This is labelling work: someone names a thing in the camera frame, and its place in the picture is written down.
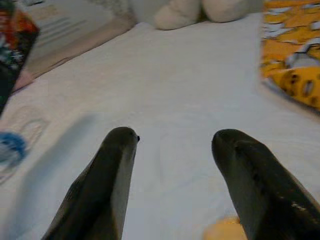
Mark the dark colourful cover book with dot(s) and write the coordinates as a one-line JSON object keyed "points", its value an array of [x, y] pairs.
{"points": [[12, 50]]}

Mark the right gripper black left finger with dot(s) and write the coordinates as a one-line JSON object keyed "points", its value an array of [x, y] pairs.
{"points": [[100, 195]]}

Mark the yellow cartoon print blanket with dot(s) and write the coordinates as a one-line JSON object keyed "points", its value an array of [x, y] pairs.
{"points": [[280, 47]]}

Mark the grey text print pillow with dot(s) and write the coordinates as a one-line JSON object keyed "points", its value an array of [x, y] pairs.
{"points": [[75, 30]]}

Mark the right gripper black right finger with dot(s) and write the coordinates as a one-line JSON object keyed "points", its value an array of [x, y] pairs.
{"points": [[262, 200]]}

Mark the white quilted mattress pad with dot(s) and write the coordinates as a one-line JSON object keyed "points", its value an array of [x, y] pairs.
{"points": [[175, 87]]}

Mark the cream plush toy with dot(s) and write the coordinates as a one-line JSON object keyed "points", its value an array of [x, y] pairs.
{"points": [[175, 17]]}

